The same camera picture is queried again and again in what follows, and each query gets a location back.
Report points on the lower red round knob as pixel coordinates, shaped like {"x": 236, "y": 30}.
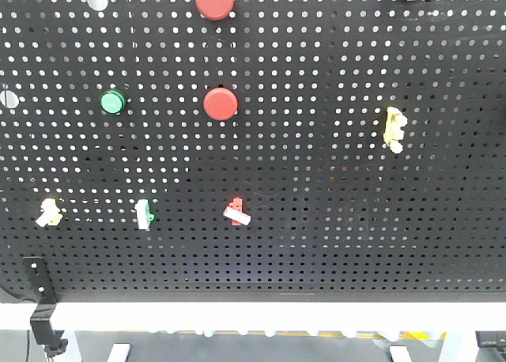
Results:
{"x": 220, "y": 104}

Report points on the red round knob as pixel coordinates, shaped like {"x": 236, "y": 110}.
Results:
{"x": 220, "y": 104}
{"x": 215, "y": 10}

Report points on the upper red round knob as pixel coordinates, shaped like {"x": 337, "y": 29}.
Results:
{"x": 215, "y": 10}

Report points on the black perforated pegboard panel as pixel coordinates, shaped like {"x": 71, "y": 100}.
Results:
{"x": 335, "y": 215}

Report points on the green round push button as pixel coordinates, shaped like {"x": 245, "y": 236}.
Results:
{"x": 113, "y": 101}

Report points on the white height-adjustable table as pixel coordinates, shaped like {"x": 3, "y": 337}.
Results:
{"x": 457, "y": 319}

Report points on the left black table clamp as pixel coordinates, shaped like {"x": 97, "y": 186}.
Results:
{"x": 52, "y": 341}

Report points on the table height control panel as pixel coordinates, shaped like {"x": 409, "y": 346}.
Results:
{"x": 491, "y": 339}

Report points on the red white toggle switch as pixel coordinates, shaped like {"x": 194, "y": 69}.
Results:
{"x": 234, "y": 212}

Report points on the green white toggle switch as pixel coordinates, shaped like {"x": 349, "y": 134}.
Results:
{"x": 143, "y": 214}

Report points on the yellow handle switch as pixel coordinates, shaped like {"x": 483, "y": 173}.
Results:
{"x": 394, "y": 132}

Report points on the yellow toggle switch lower left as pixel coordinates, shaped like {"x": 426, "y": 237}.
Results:
{"x": 51, "y": 214}

